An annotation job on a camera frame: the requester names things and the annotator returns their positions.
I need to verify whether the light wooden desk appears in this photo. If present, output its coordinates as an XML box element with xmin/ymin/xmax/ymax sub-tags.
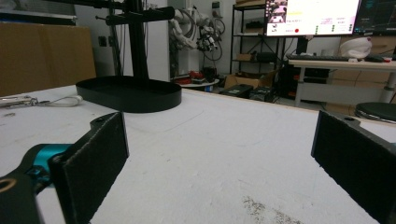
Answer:
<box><xmin>287</xmin><ymin>58</ymin><xmax>396</xmax><ymax>108</ymax></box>

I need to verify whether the black keyboard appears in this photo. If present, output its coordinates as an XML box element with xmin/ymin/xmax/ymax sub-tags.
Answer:
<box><xmin>286</xmin><ymin>53</ymin><xmax>352</xmax><ymax>63</ymax></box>

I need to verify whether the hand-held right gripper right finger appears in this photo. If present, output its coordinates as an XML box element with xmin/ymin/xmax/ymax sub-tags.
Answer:
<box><xmin>310</xmin><ymin>109</ymin><xmax>396</xmax><ymax>224</ymax></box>

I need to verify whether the white cap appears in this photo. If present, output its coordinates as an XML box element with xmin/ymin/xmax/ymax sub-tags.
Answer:
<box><xmin>338</xmin><ymin>36</ymin><xmax>374</xmax><ymax>60</ymax></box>

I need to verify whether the silver metal clip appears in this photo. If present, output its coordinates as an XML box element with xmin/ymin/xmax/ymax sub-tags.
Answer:
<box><xmin>0</xmin><ymin>94</ymin><xmax>39</xmax><ymax>109</ymax></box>

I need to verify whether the white cable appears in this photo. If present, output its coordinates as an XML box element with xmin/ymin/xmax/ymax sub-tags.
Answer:
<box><xmin>36</xmin><ymin>94</ymin><xmax>84</xmax><ymax>108</ymax></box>

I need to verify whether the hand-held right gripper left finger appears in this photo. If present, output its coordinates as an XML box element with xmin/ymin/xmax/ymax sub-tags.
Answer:
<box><xmin>48</xmin><ymin>111</ymin><xmax>131</xmax><ymax>224</ymax></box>

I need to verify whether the black metal shelf rack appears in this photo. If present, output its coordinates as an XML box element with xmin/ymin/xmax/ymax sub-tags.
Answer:
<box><xmin>230</xmin><ymin>0</ymin><xmax>289</xmax><ymax>76</ymax></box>

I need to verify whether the black stand with oval tray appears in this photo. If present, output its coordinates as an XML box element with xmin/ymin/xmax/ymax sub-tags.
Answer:
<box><xmin>46</xmin><ymin>0</ymin><xmax>183</xmax><ymax>114</ymax></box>

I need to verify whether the bright computer monitor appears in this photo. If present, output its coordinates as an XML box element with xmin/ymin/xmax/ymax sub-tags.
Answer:
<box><xmin>264</xmin><ymin>0</ymin><xmax>362</xmax><ymax>38</ymax></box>

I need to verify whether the red tool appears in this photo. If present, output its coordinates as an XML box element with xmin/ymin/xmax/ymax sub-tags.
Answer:
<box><xmin>176</xmin><ymin>70</ymin><xmax>207</xmax><ymax>86</ymax></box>

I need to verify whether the black flat case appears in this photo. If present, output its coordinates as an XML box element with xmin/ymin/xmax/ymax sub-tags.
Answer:
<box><xmin>219</xmin><ymin>83</ymin><xmax>254</xmax><ymax>100</ymax></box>

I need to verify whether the open cardboard box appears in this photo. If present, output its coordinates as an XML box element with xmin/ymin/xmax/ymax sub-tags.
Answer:
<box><xmin>223</xmin><ymin>69</ymin><xmax>279</xmax><ymax>91</ymax></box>

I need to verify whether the dark computer monitor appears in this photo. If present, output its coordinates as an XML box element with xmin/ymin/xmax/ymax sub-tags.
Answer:
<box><xmin>352</xmin><ymin>0</ymin><xmax>396</xmax><ymax>36</ymax></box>

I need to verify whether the large brown cardboard box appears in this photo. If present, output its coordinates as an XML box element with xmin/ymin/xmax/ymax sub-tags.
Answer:
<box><xmin>0</xmin><ymin>21</ymin><xmax>97</xmax><ymax>98</ymax></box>

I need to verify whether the small round white table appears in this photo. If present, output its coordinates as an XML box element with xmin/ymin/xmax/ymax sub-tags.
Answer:
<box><xmin>173</xmin><ymin>77</ymin><xmax>220</xmax><ymax>90</ymax></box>

